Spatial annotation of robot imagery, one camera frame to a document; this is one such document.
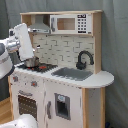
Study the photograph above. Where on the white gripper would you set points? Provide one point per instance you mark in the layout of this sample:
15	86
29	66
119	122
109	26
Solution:
25	50

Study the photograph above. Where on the small metal pot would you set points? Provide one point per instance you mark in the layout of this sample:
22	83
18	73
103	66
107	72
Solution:
32	62

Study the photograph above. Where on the white toy microwave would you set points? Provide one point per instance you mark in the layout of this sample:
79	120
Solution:
71	24

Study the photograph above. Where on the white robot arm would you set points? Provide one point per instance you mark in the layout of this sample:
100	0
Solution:
18	40

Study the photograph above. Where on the wooden toy kitchen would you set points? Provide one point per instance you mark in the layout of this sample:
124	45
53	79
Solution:
87	97

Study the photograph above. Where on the black toy stovetop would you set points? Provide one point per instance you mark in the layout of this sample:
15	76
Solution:
42	67

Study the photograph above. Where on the grey range hood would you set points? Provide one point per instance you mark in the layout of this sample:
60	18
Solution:
39	26

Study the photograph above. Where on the left red stove knob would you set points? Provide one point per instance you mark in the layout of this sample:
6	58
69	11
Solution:
15	78

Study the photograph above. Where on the red stove knob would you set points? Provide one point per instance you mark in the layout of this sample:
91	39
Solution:
34	83
15	78

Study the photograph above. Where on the right red stove knob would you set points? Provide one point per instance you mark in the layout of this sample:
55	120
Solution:
34	83

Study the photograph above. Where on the toy oven door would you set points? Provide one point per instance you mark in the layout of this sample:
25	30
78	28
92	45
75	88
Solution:
27	104

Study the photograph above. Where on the grey toy sink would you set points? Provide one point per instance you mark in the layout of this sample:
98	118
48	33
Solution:
73	74

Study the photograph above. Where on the black toy faucet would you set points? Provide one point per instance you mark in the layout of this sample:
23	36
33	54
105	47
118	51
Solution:
82	65

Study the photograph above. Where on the grey ice dispenser panel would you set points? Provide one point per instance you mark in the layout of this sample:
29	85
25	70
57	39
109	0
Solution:
62	106

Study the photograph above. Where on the grey fridge door handle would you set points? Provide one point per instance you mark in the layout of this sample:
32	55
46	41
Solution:
48	109

